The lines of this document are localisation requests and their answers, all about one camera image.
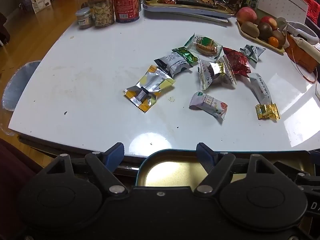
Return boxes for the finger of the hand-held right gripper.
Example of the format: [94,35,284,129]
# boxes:
[274,160,320,188]

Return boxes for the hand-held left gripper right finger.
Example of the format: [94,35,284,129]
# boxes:
[194,142,277,197]

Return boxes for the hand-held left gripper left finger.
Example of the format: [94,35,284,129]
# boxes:
[46,142,128,196]

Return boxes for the blue tin tray gold inside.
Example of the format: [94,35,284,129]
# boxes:
[137,149,313,188]

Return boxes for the clear packet dark snack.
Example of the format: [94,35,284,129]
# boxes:
[198,57,237,90]

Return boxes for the white black-edged snack packet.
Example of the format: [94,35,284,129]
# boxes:
[153,51,194,78]

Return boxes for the clear green biscuit packet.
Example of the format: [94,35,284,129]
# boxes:
[184,33,223,61]

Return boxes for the pale tin tray of snacks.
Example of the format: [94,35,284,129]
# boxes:
[142,0,237,18]

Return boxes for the white pink snack packet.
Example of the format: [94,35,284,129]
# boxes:
[189,91,228,125]

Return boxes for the gold foil candy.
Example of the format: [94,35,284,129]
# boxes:
[255,103,281,122]

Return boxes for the yellow silver snack packet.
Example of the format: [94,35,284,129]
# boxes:
[122,65,175,113]

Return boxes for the grey white long packet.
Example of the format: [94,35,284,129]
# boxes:
[248,73,272,105]

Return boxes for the red foil snack packet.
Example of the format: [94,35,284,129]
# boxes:
[222,47,252,78]

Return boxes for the green foil candy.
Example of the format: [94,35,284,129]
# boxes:
[171,47,199,67]

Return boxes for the dark red cloth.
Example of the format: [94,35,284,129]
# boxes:
[0,138,44,205]

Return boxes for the orange box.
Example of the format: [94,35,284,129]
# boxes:
[285,34,320,73]

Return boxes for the white green triangular packet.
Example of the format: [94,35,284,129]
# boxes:
[239,44,266,63]

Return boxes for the grey wrapped chair seat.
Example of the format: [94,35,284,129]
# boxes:
[1,60,42,112]

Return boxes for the beige fruit tray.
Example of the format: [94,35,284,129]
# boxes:
[236,17,285,53]

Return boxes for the white flat board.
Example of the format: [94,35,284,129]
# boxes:
[143,5,229,23]

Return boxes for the small jar grey lid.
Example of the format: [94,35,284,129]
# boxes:
[75,7,94,30]

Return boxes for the dark brown kiwi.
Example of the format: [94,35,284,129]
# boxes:
[257,22,273,40]

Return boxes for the glass jar of cashews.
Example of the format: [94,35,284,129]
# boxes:
[87,0,115,28]

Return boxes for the large red apple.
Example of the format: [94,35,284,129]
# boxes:
[236,7,257,25]

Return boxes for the small red apple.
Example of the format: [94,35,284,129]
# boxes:
[259,16,278,30]

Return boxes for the red tin can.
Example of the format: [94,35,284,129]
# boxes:
[111,0,140,24]

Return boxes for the white paper bag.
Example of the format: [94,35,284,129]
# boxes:
[30,0,52,14]

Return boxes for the desk calendar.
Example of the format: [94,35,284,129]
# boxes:
[257,0,310,20]

